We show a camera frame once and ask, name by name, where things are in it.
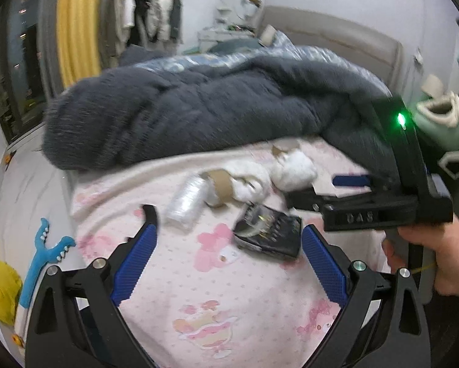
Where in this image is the yellow curtain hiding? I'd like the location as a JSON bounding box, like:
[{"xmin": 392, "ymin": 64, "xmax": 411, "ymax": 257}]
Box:
[{"xmin": 57, "ymin": 0, "xmax": 103, "ymax": 90}]

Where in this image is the beige padded headboard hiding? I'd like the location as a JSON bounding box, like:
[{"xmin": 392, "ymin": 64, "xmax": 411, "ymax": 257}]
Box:
[{"xmin": 260, "ymin": 6, "xmax": 404, "ymax": 93}]

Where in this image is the teal cushion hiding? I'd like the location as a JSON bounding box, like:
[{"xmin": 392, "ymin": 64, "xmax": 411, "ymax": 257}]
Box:
[{"xmin": 210, "ymin": 38, "xmax": 261, "ymax": 53}]

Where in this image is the dark grey fluffy blanket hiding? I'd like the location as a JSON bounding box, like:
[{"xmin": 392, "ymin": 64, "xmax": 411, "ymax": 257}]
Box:
[{"xmin": 42, "ymin": 44, "xmax": 406, "ymax": 185}]

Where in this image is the beige pillow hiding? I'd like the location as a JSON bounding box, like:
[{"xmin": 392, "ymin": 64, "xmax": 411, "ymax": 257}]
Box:
[{"xmin": 260, "ymin": 24, "xmax": 279, "ymax": 45}]

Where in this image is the dark window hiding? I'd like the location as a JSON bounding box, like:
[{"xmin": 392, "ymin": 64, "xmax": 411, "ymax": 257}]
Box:
[{"xmin": 0, "ymin": 0, "xmax": 48, "ymax": 143}]

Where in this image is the brown cardboard tube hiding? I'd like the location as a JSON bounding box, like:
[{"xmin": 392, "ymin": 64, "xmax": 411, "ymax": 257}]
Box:
[{"xmin": 202, "ymin": 169, "xmax": 238, "ymax": 208}]

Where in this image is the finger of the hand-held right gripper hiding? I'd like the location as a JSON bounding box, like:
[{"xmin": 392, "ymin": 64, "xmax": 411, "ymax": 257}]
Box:
[
  {"xmin": 331, "ymin": 174, "xmax": 402, "ymax": 197},
  {"xmin": 284, "ymin": 189, "xmax": 370, "ymax": 212}
]

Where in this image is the grey curtain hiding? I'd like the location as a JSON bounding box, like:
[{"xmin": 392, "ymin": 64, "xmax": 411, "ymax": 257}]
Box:
[{"xmin": 36, "ymin": 0, "xmax": 66, "ymax": 104}]

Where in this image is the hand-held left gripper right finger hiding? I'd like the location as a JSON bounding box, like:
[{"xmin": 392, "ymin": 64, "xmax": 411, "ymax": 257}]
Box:
[{"xmin": 302, "ymin": 224, "xmax": 431, "ymax": 368}]

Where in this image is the white round mirror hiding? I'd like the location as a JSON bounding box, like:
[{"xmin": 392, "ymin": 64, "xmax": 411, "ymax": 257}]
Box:
[{"xmin": 235, "ymin": 0, "xmax": 265, "ymax": 21}]

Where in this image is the white dressing table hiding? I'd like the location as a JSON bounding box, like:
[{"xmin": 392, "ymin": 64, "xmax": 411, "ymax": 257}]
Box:
[{"xmin": 197, "ymin": 0, "xmax": 261, "ymax": 48}]

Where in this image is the black hanging garment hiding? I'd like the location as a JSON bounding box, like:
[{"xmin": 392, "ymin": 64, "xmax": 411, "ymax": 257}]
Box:
[{"xmin": 132, "ymin": 0, "xmax": 154, "ymax": 44}]

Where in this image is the clear plastic bottle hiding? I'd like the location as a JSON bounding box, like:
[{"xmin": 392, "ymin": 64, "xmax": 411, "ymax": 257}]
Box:
[{"xmin": 164, "ymin": 174, "xmax": 208, "ymax": 231}]

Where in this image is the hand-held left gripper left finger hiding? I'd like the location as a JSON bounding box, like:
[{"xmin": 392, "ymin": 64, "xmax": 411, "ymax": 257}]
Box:
[{"xmin": 25, "ymin": 204, "xmax": 159, "ymax": 368}]

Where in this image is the person's right hand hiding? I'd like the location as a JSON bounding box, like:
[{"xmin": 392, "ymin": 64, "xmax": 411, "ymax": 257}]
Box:
[{"xmin": 381, "ymin": 214, "xmax": 459, "ymax": 298}]

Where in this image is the dark grey hanging garment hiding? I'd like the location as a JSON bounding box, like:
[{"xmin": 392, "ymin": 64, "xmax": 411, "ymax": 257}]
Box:
[{"xmin": 170, "ymin": 0, "xmax": 185, "ymax": 44}]

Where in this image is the green fleece-lined slipper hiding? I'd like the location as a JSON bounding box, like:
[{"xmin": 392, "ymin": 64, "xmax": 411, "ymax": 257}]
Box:
[{"xmin": 406, "ymin": 91, "xmax": 459, "ymax": 151}]

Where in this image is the blue plush crocodile toy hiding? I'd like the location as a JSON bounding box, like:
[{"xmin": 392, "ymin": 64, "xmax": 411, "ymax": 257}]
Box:
[{"xmin": 19, "ymin": 218, "xmax": 77, "ymax": 309}]

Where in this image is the beige hanging garment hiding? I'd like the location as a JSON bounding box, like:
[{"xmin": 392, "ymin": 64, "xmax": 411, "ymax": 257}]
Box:
[{"xmin": 112, "ymin": 0, "xmax": 137, "ymax": 44}]

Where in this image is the blue patterned quilt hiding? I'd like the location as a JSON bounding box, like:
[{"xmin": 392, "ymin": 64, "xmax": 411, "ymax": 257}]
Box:
[{"xmin": 153, "ymin": 31, "xmax": 355, "ymax": 75}]

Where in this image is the white fluffy hanging jacket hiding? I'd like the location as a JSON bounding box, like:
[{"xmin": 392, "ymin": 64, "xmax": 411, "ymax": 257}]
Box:
[{"xmin": 145, "ymin": 0, "xmax": 175, "ymax": 42}]

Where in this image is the black snack packet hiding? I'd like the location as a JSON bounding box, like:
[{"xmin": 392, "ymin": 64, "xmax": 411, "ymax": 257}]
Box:
[{"xmin": 233, "ymin": 202, "xmax": 304, "ymax": 262}]

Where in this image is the white plastic frame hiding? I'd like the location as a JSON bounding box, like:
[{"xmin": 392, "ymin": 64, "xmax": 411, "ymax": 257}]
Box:
[{"xmin": 438, "ymin": 149, "xmax": 459, "ymax": 179}]

